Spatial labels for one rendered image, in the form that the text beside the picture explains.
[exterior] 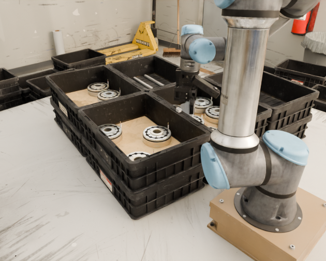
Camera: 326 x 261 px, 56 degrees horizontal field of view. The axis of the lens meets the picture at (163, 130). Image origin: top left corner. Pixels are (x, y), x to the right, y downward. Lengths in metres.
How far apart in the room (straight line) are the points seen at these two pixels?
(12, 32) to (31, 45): 0.28
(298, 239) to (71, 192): 0.73
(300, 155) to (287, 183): 0.08
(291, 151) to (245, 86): 0.20
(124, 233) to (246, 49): 0.63
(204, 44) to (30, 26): 3.58
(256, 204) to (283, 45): 3.38
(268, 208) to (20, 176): 0.87
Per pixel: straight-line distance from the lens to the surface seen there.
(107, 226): 1.00
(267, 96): 1.57
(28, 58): 4.45
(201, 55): 0.98
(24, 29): 4.38
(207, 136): 0.98
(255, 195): 0.88
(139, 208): 0.98
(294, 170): 0.81
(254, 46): 0.67
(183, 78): 1.16
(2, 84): 2.54
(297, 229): 0.93
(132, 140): 1.13
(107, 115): 1.20
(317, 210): 1.01
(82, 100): 1.47
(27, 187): 1.21
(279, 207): 0.89
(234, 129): 0.71
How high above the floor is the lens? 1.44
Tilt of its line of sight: 31 degrees down
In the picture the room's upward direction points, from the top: 1 degrees clockwise
